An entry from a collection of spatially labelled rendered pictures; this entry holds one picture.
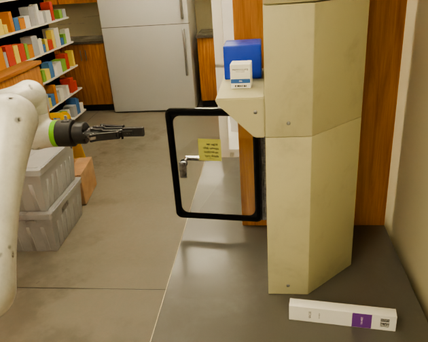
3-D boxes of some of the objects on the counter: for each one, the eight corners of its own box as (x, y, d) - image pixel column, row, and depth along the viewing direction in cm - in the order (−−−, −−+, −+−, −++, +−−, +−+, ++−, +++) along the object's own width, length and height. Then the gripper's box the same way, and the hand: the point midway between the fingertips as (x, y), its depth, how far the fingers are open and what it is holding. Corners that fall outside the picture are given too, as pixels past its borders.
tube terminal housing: (342, 232, 155) (356, -11, 123) (359, 295, 126) (384, -2, 94) (268, 232, 158) (263, -5, 126) (268, 294, 129) (262, 5, 97)
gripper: (66, 128, 148) (137, 127, 146) (80, 117, 160) (147, 115, 157) (70, 150, 151) (140, 148, 149) (84, 136, 163) (149, 135, 160)
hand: (133, 131), depth 153 cm, fingers closed
